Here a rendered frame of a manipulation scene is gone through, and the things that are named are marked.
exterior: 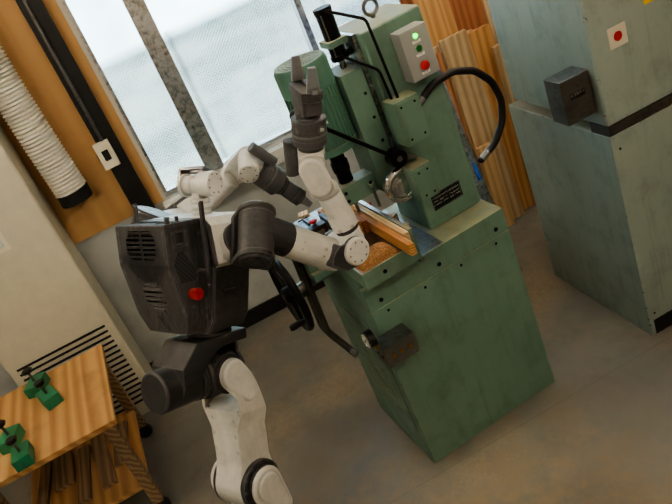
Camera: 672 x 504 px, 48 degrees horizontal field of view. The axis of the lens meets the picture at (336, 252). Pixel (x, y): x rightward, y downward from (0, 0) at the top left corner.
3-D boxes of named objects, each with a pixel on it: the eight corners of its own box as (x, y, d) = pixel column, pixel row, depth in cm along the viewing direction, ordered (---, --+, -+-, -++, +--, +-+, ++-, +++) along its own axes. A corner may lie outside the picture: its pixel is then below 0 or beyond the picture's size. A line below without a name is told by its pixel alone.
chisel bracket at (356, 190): (338, 207, 261) (330, 186, 257) (372, 188, 264) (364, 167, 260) (348, 213, 255) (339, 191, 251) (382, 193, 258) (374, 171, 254)
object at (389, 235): (325, 203, 290) (321, 194, 288) (330, 200, 290) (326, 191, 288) (412, 256, 232) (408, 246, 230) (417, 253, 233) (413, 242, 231)
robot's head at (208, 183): (209, 205, 197) (205, 171, 196) (180, 207, 203) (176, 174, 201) (225, 202, 203) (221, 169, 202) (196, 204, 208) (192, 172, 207)
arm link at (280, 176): (281, 203, 251) (252, 185, 245) (297, 179, 251) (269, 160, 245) (294, 213, 240) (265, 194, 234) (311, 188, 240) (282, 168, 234)
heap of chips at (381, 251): (350, 264, 242) (346, 254, 241) (386, 242, 246) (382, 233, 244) (362, 273, 235) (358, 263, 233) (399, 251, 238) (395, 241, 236)
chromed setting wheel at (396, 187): (389, 208, 252) (377, 176, 247) (419, 190, 255) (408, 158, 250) (393, 210, 250) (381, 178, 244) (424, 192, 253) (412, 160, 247)
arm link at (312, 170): (317, 155, 186) (340, 199, 193) (318, 141, 194) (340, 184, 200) (293, 165, 188) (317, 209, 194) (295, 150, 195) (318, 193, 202)
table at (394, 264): (275, 248, 286) (269, 235, 284) (343, 209, 293) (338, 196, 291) (343, 306, 234) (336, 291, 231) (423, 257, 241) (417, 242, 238)
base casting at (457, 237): (318, 270, 287) (309, 251, 283) (441, 198, 300) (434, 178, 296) (371, 314, 249) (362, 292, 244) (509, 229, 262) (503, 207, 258)
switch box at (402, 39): (405, 81, 241) (388, 33, 233) (430, 67, 243) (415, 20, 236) (414, 83, 235) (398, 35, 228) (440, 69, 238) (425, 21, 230)
